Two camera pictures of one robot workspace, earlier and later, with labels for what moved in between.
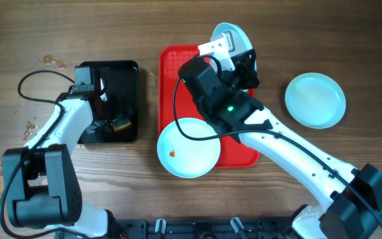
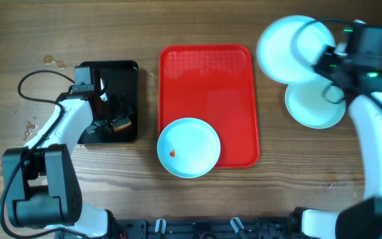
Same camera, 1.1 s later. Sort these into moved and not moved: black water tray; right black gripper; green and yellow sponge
Moved: right black gripper
Not moved: green and yellow sponge; black water tray
